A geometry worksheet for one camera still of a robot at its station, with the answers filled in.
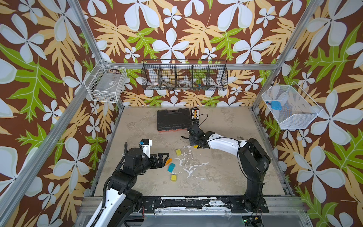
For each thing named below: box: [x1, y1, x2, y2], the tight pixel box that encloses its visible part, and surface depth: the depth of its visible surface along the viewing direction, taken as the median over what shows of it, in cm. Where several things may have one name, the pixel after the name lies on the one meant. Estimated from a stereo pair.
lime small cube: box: [171, 174, 178, 182], surface depth 84 cm
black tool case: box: [156, 108, 192, 132], surface depth 107 cm
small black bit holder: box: [190, 106, 200, 123], surface depth 117 cm
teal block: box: [167, 162, 177, 174], surface depth 88 cm
